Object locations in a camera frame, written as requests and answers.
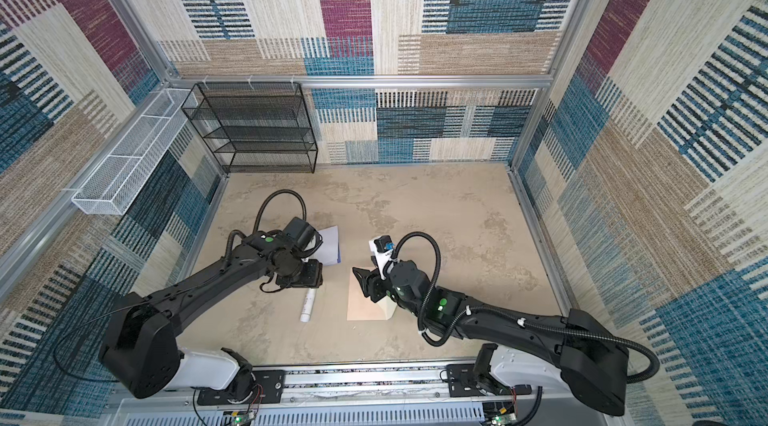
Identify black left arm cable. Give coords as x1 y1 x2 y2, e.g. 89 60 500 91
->
223 188 308 271

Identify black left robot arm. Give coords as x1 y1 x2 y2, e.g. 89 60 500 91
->
99 218 323 404

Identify pink envelope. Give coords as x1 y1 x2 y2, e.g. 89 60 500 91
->
347 272 397 321

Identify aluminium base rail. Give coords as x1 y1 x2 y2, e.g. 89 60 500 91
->
100 359 632 425

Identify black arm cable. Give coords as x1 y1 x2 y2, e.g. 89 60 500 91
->
223 188 308 271
389 231 661 385

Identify black wire shelf rack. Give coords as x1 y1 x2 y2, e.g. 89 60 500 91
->
181 82 318 174

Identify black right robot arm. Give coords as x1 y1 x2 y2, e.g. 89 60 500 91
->
352 261 629 416

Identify white wire mesh basket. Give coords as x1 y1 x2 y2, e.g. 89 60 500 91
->
72 88 189 216

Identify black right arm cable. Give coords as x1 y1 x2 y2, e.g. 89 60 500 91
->
389 231 661 385

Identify blue floral letter paper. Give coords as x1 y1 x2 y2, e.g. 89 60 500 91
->
311 226 341 266

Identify white glue stick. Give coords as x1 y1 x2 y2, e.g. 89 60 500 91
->
300 288 317 323

